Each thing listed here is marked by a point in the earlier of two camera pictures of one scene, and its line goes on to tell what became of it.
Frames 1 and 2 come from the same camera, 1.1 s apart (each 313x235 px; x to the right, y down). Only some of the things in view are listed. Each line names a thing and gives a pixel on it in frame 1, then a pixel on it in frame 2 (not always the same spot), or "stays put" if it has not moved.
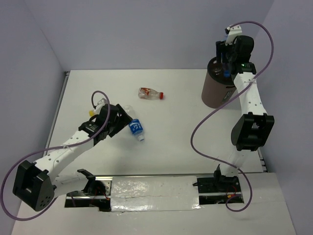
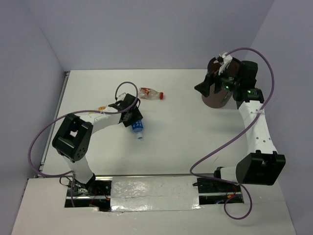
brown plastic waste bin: [216, 88] stays put
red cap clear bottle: [149, 94] stays put
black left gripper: [122, 122] → [137, 116]
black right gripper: [221, 47] → [204, 87]
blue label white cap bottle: [135, 124] stays put
